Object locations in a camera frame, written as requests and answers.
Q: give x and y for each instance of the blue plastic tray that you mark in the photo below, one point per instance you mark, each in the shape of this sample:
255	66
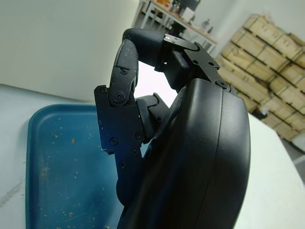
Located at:
59	167

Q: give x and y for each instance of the wooden top workbench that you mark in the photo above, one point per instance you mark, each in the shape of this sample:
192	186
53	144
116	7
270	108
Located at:
162	12

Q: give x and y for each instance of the stacked wooden crates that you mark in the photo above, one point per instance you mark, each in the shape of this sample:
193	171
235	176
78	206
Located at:
269	59

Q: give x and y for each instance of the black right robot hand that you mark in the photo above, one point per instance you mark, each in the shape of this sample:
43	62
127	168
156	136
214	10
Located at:
195	155

